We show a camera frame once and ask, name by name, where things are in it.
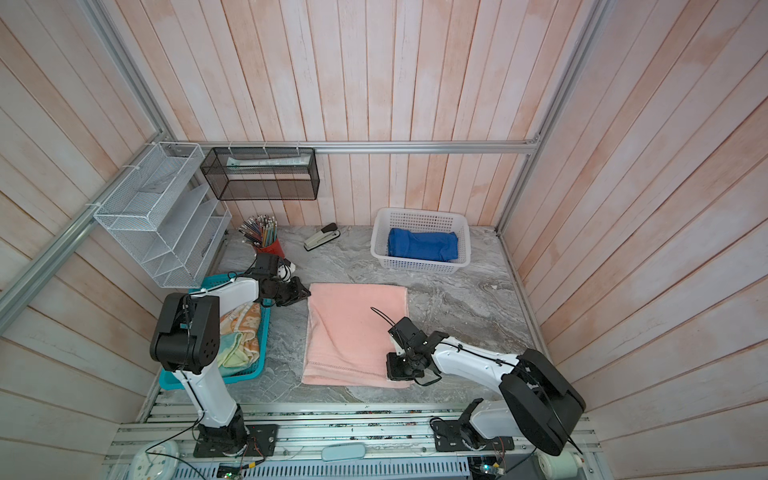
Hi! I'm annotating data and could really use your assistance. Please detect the pink towel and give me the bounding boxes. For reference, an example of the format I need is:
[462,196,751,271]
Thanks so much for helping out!
[302,283,412,389]

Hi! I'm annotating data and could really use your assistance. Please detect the blue towel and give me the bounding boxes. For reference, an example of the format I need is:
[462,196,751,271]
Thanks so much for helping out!
[387,228,459,262]

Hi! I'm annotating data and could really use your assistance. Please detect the white plastic basket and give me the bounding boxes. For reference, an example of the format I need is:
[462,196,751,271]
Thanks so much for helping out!
[371,208,471,274]

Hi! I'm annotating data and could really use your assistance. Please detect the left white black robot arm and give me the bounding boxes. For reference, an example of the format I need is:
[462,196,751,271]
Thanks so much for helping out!
[149,253,310,457]

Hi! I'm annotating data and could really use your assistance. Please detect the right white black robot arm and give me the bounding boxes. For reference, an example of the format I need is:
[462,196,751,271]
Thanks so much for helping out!
[386,317,586,456]

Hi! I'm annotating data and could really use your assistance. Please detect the red pencil cup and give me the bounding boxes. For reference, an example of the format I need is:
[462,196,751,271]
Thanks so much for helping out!
[255,239,285,258]

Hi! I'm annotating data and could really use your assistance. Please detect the orange patterned towel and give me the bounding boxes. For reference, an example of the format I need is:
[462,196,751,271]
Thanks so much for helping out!
[219,302,262,358]

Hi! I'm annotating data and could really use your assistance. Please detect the coloured pencils bunch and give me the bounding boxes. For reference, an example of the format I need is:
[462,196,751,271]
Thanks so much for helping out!
[238,215,278,248]

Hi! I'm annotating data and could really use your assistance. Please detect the black grey stapler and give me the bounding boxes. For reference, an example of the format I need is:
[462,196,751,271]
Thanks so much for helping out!
[303,222,341,251]

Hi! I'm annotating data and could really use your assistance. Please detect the pale green towel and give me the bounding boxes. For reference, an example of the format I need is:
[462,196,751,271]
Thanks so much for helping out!
[216,332,252,371]

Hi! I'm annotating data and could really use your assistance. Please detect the teal plastic basket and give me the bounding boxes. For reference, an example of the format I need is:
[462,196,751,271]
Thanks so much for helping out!
[158,274,271,390]

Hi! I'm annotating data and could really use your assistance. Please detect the white tape roll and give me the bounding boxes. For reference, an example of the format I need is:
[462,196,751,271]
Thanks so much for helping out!
[536,451,585,480]

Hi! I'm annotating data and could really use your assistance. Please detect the white analog clock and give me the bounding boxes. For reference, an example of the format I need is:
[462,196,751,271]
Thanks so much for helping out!
[127,440,180,480]

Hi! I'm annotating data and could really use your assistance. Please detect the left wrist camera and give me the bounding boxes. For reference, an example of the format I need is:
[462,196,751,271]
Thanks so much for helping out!
[277,257,296,282]

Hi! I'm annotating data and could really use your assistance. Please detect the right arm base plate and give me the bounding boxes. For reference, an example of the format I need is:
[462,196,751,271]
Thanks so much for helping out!
[429,417,515,452]

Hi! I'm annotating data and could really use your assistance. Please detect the black mesh wall basket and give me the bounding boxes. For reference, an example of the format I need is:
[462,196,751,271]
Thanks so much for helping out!
[201,146,320,201]

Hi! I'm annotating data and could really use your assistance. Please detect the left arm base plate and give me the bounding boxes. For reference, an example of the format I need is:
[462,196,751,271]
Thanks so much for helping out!
[193,424,278,458]

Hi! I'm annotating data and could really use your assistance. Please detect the white wire wall shelf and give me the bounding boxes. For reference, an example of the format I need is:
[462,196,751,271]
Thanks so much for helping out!
[95,142,232,289]

